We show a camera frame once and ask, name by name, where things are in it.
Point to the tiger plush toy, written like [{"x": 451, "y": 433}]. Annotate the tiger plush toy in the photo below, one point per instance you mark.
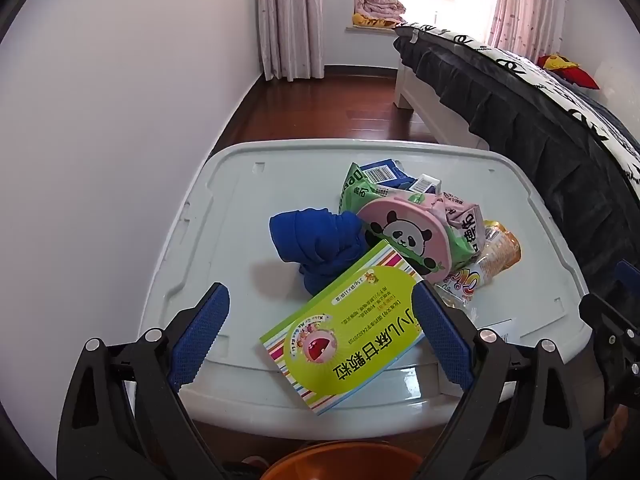
[{"x": 375, "y": 22}]

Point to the orange plastic bin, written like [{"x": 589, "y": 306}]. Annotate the orange plastic bin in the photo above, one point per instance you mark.
[{"x": 345, "y": 465}]

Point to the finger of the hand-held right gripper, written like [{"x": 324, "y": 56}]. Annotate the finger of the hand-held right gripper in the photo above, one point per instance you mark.
[
  {"x": 629, "y": 274},
  {"x": 607, "y": 316}
]

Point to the folded pink blanket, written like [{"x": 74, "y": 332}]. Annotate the folded pink blanket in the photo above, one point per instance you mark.
[{"x": 380, "y": 5}]

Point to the pink green crumpled wrapper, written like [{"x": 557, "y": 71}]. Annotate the pink green crumpled wrapper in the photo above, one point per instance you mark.
[{"x": 460, "y": 220}]

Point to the orange drink pouch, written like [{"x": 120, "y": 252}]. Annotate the orange drink pouch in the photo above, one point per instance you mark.
[{"x": 500, "y": 255}]

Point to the red yellow pillow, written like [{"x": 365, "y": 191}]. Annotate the red yellow pillow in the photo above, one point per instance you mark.
[{"x": 575, "y": 75}]

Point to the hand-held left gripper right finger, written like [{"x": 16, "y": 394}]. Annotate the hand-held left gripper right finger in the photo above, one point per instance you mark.
[{"x": 442, "y": 335}]

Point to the white plastic storage box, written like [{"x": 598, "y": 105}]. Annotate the white plastic storage box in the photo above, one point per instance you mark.
[{"x": 240, "y": 240}]

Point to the blue cloth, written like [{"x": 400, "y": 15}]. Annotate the blue cloth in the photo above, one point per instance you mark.
[{"x": 310, "y": 240}]

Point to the pink panda case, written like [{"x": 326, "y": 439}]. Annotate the pink panda case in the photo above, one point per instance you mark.
[{"x": 400, "y": 220}]

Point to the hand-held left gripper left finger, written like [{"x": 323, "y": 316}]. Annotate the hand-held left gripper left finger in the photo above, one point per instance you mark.
[{"x": 200, "y": 330}]

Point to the white bed frame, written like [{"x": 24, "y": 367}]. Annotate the white bed frame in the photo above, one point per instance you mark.
[{"x": 435, "y": 110}]

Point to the green striped medicine box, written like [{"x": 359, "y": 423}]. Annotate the green striped medicine box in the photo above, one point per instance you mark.
[{"x": 350, "y": 340}]

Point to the pink patterned curtain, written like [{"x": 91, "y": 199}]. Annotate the pink patterned curtain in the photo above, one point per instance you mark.
[
  {"x": 290, "y": 15},
  {"x": 530, "y": 0}
]

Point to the blue white carton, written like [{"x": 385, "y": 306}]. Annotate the blue white carton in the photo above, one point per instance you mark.
[{"x": 385, "y": 172}]

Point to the green snack packet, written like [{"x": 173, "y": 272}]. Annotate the green snack packet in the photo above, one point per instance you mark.
[{"x": 352, "y": 185}]

